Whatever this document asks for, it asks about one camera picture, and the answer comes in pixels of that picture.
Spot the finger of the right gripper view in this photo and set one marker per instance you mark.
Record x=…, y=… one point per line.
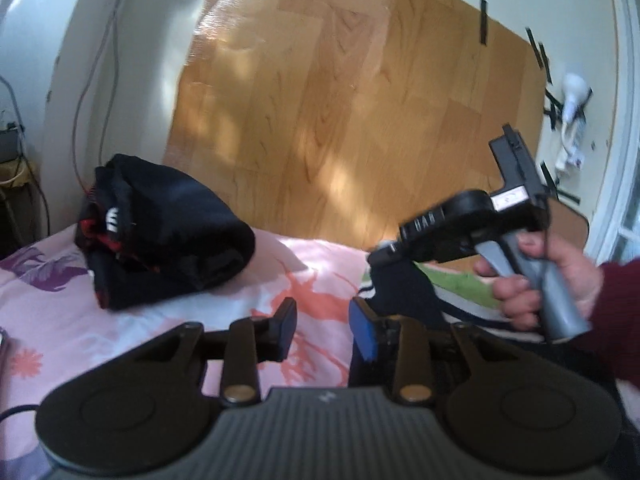
x=386, y=253

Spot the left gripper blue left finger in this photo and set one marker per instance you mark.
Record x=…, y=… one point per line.
x=250, y=342

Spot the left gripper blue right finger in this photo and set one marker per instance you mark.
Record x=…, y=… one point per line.
x=398, y=343

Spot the navy green striped knit sweater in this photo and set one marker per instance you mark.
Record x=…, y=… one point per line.
x=436, y=299

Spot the dark red sleeve forearm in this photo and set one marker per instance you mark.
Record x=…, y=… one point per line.
x=608, y=296

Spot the person's right hand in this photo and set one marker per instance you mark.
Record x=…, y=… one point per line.
x=520, y=302

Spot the black tape cross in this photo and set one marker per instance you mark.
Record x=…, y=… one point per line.
x=552, y=186

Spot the brown perforated cushion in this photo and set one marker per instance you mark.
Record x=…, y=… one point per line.
x=565, y=222

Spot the white power strip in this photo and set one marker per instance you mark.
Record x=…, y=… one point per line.
x=571, y=158

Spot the dark navy folded garment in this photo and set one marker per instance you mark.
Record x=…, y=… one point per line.
x=150, y=232

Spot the white bulb lamp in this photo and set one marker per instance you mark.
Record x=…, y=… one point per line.
x=576, y=92

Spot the wood pattern vinyl sheet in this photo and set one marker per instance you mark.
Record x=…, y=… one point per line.
x=338, y=119

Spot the pink deer print bedsheet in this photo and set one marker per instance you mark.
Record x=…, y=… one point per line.
x=57, y=332

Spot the white window frame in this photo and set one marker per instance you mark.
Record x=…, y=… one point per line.
x=607, y=226

